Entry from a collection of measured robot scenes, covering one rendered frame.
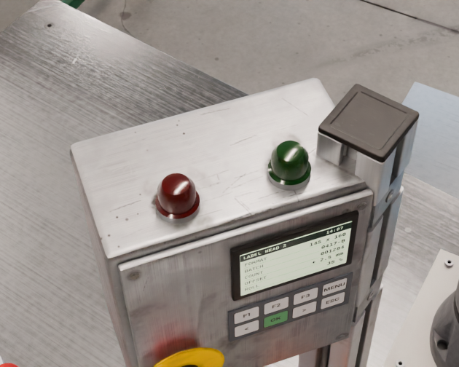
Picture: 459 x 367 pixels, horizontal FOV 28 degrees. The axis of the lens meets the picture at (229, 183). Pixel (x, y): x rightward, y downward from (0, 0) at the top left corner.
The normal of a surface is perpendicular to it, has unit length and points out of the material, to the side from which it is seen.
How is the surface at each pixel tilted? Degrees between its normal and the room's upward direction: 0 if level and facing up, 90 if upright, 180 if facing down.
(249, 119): 0
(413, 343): 2
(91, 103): 0
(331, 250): 90
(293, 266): 90
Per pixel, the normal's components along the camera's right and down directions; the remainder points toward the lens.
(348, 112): -0.02, -0.62
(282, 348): 0.33, 0.73
